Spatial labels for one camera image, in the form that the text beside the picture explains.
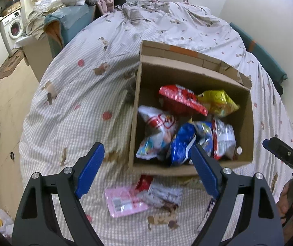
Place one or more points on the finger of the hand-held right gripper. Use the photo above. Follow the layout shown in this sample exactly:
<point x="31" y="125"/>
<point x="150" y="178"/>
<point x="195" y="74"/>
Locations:
<point x="284" y="151"/>

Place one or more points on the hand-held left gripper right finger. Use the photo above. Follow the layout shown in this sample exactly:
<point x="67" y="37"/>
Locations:
<point x="205" y="170"/>

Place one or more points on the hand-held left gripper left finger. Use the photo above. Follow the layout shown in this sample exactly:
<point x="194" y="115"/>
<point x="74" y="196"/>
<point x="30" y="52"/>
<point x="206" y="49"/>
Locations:
<point x="90" y="170"/>

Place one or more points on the blue cartoon cat snack bag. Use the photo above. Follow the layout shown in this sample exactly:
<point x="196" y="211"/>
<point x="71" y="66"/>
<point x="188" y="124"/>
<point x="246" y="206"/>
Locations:
<point x="183" y="143"/>

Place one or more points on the silver and red snack bag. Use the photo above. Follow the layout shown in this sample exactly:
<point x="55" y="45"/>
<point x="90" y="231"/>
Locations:
<point x="224" y="138"/>

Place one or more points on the shrimp chips packet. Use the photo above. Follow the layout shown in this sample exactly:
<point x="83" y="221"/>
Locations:
<point x="156" y="128"/>

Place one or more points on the yellow snack bag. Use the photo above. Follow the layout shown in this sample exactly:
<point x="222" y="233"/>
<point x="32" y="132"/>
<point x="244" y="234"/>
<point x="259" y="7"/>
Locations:
<point x="218" y="102"/>

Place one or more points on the red snack packet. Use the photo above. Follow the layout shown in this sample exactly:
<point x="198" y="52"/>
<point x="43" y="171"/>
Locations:
<point x="182" y="98"/>

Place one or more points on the cardboard box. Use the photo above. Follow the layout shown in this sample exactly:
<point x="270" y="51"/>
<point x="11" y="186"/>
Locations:
<point x="161" y="75"/>

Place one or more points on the pink snack packet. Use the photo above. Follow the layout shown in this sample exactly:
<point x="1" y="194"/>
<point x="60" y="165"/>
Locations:
<point x="120" y="202"/>

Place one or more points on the white printed sachet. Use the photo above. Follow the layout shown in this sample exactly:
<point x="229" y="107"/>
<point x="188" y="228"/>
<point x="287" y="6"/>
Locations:
<point x="164" y="193"/>

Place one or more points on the small red sachet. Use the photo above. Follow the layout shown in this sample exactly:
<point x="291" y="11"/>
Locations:
<point x="145" y="182"/>

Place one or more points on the small black floor object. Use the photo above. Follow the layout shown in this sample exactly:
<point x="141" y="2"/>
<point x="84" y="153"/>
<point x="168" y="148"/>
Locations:
<point x="12" y="155"/>

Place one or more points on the green mattress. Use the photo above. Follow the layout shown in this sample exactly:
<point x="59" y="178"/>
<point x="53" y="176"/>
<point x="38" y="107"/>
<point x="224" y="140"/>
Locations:
<point x="261" y="51"/>

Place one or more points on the white plastic bag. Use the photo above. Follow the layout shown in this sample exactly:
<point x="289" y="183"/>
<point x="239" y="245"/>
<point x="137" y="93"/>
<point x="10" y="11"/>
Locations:
<point x="1" y="223"/>

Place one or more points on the beige cabinet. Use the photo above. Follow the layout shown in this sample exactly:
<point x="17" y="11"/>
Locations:
<point x="36" y="56"/>

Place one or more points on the brown patterned rug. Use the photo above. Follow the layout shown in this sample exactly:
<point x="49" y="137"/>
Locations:
<point x="9" y="65"/>

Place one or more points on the teal armchair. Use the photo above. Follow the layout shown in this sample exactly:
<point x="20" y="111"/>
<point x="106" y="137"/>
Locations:
<point x="69" y="23"/>

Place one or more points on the white washing machine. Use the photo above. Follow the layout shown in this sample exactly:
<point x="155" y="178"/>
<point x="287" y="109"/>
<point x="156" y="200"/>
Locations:
<point x="11" y="29"/>

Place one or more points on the pile of clothes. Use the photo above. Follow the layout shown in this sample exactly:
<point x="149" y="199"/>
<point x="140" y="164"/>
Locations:
<point x="42" y="15"/>

